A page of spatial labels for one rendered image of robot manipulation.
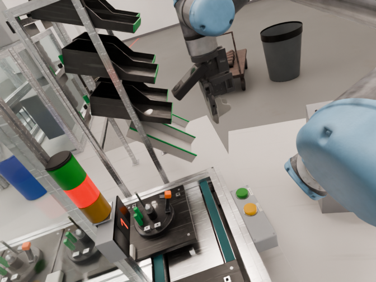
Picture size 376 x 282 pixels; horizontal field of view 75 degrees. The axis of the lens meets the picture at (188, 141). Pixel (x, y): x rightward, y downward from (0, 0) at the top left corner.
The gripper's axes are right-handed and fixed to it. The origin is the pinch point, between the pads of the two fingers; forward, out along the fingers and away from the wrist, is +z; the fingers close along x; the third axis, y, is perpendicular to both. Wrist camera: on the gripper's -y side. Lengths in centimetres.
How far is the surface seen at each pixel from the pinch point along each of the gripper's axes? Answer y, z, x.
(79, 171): -29.5, -14.9, -24.8
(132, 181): -43, 37, 33
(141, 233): -33.7, 24.3, -9.9
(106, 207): -29.5, -4.7, -24.9
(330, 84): 172, 123, 187
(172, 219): -23.2, 24.7, -8.6
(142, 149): -37, 37, 58
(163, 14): 54, 72, 934
